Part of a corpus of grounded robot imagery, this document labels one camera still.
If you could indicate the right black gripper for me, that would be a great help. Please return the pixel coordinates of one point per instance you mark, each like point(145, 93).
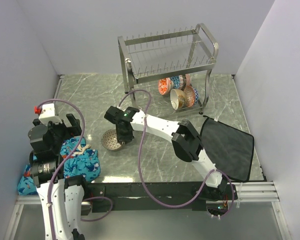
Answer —
point(122, 139)

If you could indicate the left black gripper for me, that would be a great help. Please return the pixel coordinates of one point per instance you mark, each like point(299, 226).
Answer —
point(74, 129)

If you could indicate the brown floral pattern bowl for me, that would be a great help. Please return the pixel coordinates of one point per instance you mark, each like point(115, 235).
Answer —
point(109, 140)

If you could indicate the orange floral pattern bowl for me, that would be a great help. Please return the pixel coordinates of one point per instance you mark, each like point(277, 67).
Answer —
point(164, 86)

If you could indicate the plain white grey bowl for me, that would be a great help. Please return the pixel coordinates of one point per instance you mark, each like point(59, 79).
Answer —
point(178, 99)

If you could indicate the blue triangle pattern bowl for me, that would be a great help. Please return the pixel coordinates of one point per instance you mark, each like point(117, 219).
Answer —
point(179, 82)

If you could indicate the steel two-tier dish rack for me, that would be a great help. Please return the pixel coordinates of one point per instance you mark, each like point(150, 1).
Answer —
point(150, 57)

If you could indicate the red geometric pattern bowl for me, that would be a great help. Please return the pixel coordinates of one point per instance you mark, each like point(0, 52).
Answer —
point(192, 96)

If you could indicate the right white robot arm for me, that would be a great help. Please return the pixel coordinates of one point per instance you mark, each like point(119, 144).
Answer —
point(186, 141)

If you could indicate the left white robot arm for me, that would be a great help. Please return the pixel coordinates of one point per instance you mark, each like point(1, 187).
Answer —
point(60, 197)

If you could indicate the blue shark print cloth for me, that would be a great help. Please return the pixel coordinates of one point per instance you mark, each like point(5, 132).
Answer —
point(84, 161)

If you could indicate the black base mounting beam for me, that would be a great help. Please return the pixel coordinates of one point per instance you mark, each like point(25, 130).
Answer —
point(131, 196)

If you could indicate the black microfibre cloth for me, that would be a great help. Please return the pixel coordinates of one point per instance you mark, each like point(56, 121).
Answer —
point(230, 149)

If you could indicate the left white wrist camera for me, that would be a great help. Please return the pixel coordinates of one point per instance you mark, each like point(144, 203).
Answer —
point(48, 113)

